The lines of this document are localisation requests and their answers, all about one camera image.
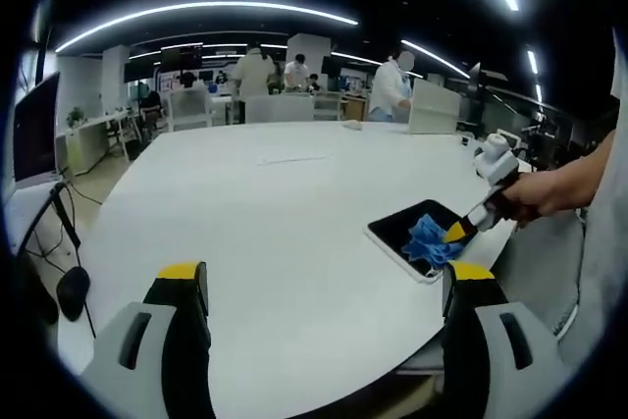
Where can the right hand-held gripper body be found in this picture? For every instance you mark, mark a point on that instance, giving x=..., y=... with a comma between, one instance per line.
x=498, y=161

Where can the white office chair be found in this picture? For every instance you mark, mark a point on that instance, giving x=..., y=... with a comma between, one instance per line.
x=189, y=110

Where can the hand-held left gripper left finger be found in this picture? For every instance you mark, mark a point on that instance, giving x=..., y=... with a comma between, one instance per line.
x=186, y=360

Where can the white chair back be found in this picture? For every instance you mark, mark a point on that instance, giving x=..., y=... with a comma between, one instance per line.
x=279, y=109

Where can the small white cloth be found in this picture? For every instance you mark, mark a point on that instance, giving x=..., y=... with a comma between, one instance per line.
x=353, y=125

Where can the person's grey shirt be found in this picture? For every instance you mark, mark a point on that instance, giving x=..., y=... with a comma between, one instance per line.
x=603, y=242

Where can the blue cleaning cloth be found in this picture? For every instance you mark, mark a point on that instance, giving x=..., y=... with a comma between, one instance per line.
x=429, y=242

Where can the person's right hand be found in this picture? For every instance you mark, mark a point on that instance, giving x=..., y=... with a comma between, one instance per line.
x=527, y=200

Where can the potted plant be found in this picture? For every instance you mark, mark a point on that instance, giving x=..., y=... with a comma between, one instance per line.
x=74, y=117

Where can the computer monitor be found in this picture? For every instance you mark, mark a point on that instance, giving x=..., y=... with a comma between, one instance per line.
x=34, y=129

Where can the black tablet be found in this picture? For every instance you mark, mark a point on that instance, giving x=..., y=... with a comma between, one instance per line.
x=392, y=235

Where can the white board panel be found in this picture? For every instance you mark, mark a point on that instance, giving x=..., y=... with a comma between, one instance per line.
x=434, y=107

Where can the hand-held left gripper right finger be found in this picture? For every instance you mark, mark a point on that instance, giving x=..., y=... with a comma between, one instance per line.
x=466, y=360

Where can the grey mesh chair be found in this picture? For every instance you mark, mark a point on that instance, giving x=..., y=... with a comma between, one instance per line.
x=535, y=281

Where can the white cabinet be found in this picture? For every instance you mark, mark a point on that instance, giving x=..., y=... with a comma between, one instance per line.
x=93, y=144

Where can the black screen stand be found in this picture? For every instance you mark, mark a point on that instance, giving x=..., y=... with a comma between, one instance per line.
x=59, y=213

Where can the black floor base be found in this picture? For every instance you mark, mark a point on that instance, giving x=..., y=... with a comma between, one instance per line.
x=73, y=294

